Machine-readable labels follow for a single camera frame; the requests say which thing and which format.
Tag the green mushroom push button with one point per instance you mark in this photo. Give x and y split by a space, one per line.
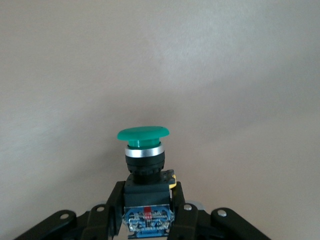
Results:
143 160

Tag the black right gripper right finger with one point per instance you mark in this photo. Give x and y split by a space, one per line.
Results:
187 220

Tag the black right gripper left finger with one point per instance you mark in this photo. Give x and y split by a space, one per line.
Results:
100 220

